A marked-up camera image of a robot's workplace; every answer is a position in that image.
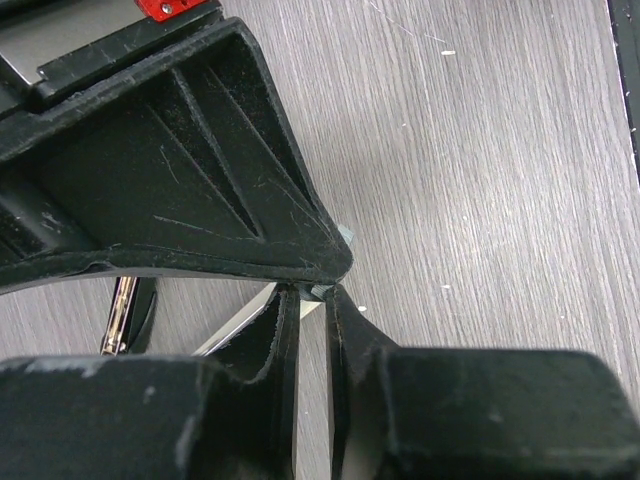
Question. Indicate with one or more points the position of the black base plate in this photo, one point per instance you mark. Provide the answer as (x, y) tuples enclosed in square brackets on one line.
[(624, 20)]

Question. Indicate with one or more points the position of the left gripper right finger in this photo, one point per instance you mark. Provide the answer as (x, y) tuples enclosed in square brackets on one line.
[(449, 413)]

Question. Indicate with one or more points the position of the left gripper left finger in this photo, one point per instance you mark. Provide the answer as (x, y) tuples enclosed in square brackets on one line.
[(229, 415)]

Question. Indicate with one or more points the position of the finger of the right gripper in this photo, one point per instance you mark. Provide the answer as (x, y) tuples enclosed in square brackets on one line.
[(182, 164)]

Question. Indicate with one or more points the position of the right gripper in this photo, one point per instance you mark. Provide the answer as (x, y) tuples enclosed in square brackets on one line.
[(53, 49)]

